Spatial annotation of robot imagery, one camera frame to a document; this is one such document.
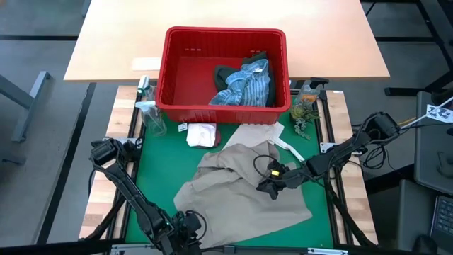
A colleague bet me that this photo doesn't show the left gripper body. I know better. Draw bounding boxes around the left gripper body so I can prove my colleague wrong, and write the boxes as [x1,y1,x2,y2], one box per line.
[161,210,208,255]

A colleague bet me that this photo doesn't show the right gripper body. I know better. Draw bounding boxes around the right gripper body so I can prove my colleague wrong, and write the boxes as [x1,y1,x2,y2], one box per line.
[256,159,309,201]

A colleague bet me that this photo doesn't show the khaki trousers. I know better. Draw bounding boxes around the khaki trousers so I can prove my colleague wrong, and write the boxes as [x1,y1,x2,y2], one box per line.
[173,140,314,249]

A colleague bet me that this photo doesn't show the maroon garment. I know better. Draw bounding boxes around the maroon garment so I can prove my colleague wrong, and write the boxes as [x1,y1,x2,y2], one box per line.
[193,129,222,149]

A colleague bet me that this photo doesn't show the white garment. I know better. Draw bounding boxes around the white garment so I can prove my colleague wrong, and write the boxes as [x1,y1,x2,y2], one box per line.
[186,123,217,148]

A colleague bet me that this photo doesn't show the blue striped shirt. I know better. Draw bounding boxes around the blue striped shirt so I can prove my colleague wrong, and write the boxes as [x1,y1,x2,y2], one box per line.
[208,58,272,108]

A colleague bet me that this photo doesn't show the red plastic laundry bin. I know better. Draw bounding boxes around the red plastic laundry bin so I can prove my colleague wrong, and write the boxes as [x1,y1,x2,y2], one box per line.
[155,25,293,125]

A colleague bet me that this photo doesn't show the cream canvas tote bag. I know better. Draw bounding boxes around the cream canvas tote bag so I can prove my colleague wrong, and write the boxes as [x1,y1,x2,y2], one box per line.
[222,122,306,163]

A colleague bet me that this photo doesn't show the small potted succulent plant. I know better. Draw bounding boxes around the small potted succulent plant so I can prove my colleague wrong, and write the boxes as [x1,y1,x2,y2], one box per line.
[289,101,321,141]

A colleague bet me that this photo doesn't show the amber spray bottle black trigger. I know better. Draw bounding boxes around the amber spray bottle black trigger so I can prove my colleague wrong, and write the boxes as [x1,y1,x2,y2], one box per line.
[295,76,330,106]

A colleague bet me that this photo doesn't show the clear plastic spray bottle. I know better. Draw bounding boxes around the clear plastic spray bottle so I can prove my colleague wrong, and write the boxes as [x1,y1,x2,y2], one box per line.
[134,101,168,138]

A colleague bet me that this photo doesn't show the dark green garment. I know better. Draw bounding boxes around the dark green garment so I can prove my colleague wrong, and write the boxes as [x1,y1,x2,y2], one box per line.
[213,51,276,108]

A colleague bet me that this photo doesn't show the dark grey desk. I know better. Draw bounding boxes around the dark grey desk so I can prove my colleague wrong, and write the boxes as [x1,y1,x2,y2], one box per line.
[413,91,453,196]

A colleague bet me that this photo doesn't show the black table base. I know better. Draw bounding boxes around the black table base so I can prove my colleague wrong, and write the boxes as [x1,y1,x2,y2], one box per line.
[384,0,453,97]

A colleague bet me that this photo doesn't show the black computer mouse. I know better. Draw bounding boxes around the black computer mouse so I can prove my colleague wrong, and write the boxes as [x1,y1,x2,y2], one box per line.
[412,233,440,255]

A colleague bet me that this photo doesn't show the black keyboard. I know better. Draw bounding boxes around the black keyboard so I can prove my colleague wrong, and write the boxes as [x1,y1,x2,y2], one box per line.
[430,194,453,249]

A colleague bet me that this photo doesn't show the white printed flag tag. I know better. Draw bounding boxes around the white printed flag tag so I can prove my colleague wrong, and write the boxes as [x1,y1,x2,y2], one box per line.
[426,103,453,124]

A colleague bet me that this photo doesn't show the white paper sheet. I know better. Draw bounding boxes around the white paper sheet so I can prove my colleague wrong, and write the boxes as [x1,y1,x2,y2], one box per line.
[131,57,163,72]

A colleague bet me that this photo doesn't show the grey metal table leg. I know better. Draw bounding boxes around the grey metal table leg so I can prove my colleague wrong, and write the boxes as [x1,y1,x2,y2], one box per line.
[0,70,55,166]

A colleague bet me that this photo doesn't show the light wooden table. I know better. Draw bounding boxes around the light wooden table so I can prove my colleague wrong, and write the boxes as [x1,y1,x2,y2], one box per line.
[63,0,391,83]

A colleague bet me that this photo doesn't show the silver camera mount bar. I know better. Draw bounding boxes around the silver camera mount bar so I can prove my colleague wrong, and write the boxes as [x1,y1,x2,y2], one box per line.
[109,243,350,255]

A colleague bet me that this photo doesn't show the black aluminium table frame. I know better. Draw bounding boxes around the black aluminium table frame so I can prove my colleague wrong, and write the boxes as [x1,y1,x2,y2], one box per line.
[105,81,378,249]

